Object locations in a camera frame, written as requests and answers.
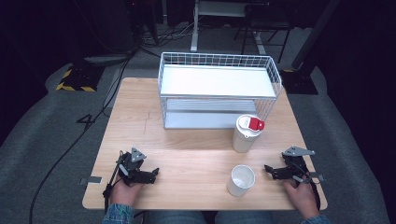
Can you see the black yellow striped base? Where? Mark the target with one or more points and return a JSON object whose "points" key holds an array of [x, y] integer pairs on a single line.
{"points": [[77, 79]]}

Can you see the black chair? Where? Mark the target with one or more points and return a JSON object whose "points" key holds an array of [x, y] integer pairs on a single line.
{"points": [[264, 21]]}

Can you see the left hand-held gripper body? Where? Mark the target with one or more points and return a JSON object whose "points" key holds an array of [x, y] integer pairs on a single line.
{"points": [[132, 166]]}

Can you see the white open cup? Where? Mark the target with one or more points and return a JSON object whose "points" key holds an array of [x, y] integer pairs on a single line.
{"points": [[240, 183]]}

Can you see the white tumbler with red lid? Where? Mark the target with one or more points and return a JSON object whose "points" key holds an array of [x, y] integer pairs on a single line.
{"points": [[246, 137]]}

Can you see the white desk frame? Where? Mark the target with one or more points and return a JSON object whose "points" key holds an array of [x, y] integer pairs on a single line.
{"points": [[214, 9]]}

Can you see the person's right hand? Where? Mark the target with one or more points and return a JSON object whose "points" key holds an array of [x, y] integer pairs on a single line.
{"points": [[303, 197]]}

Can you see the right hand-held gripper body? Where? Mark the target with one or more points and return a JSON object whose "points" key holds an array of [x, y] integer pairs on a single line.
{"points": [[294, 163]]}

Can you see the person's left hand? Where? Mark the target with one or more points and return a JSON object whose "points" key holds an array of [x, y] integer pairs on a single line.
{"points": [[126, 193]]}

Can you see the black stand with base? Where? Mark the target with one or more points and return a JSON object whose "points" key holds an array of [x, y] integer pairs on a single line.
{"points": [[300, 74]]}

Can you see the person's right leg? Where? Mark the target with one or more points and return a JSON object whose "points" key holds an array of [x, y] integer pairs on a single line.
{"points": [[255, 218]]}

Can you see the person's leg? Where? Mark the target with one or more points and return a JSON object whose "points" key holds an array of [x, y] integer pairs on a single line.
{"points": [[255, 218], [176, 218]]}

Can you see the person's left leg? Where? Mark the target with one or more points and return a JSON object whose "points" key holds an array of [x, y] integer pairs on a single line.
{"points": [[176, 218]]}

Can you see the grey metal table clip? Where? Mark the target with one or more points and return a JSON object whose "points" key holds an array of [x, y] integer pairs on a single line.
{"points": [[91, 180], [317, 176]]}

